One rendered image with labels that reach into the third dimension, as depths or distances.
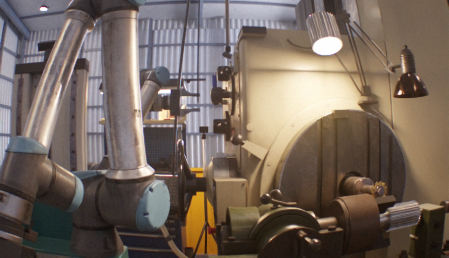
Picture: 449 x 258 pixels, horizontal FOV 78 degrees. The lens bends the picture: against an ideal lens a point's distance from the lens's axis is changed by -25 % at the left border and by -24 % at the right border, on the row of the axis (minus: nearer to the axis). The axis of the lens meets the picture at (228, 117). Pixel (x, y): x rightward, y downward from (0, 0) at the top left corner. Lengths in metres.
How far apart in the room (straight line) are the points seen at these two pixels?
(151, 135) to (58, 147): 2.18
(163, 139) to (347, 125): 2.39
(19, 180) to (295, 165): 0.90
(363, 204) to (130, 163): 0.65
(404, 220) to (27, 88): 1.43
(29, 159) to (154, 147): 2.82
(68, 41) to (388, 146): 1.18
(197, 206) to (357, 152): 3.02
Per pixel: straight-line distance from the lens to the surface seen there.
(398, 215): 1.12
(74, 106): 1.27
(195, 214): 4.12
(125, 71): 0.92
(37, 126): 0.87
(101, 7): 0.99
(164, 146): 3.41
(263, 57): 1.33
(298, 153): 1.21
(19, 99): 1.39
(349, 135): 1.27
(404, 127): 1.56
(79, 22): 1.01
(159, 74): 1.71
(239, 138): 1.22
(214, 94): 1.54
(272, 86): 1.31
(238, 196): 1.19
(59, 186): 0.72
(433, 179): 1.69
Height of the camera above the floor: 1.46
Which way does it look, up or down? 5 degrees up
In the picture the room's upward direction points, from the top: 1 degrees counter-clockwise
